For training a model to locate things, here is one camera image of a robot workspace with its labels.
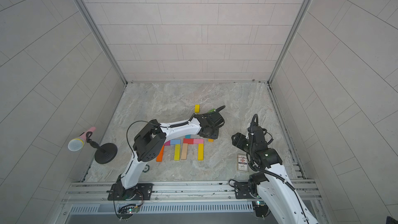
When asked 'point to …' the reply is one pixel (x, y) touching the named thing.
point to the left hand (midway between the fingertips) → (217, 135)
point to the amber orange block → (211, 140)
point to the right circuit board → (261, 208)
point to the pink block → (197, 141)
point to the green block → (211, 110)
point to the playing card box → (242, 163)
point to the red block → (188, 141)
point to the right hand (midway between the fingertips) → (235, 138)
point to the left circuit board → (126, 211)
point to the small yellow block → (197, 108)
